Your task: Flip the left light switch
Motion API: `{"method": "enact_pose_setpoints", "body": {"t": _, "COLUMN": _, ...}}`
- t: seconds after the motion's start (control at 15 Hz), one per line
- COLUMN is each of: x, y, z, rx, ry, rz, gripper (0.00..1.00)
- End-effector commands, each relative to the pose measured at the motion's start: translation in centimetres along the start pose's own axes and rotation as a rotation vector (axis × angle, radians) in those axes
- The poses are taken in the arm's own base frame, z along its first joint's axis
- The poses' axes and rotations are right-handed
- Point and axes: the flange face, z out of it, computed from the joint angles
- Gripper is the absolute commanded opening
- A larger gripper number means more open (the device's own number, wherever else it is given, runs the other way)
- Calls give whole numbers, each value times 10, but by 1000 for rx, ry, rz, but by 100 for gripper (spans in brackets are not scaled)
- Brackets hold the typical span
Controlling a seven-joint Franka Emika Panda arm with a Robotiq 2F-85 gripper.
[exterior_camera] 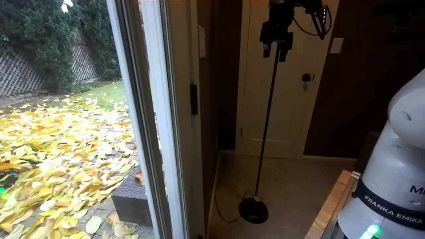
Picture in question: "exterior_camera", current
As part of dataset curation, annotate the black floor cable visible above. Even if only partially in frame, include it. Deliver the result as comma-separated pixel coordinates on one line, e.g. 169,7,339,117
214,189,256,225

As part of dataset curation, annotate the black camera stand pole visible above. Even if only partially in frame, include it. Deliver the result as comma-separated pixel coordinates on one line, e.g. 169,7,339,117
254,43,282,198

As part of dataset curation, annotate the black round stand base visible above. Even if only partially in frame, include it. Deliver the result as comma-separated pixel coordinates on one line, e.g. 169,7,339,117
240,198,269,225

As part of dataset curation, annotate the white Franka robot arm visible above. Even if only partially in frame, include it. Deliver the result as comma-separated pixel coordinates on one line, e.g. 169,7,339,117
338,69,425,239

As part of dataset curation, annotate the white interior door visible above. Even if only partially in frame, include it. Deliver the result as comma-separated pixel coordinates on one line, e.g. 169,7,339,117
236,0,341,158

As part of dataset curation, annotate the white glass patio door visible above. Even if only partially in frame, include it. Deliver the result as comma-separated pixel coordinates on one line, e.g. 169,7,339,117
0,0,205,239

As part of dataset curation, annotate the dark door handle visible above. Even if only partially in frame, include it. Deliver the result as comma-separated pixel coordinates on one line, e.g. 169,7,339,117
302,73,315,92

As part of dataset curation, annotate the black door hinge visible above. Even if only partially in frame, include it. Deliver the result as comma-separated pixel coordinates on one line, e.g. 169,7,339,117
191,84,199,116

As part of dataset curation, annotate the dark wicker outdoor box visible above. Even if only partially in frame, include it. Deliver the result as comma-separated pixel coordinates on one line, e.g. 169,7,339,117
112,167,152,226

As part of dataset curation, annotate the white wall light switch plate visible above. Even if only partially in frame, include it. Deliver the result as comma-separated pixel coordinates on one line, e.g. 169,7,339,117
330,37,345,55

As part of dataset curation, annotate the black camera on stand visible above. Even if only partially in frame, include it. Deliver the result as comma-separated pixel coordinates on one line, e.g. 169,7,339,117
260,0,333,63

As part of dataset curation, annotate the wooden lattice fence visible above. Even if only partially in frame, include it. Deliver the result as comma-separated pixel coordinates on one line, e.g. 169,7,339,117
0,29,99,97

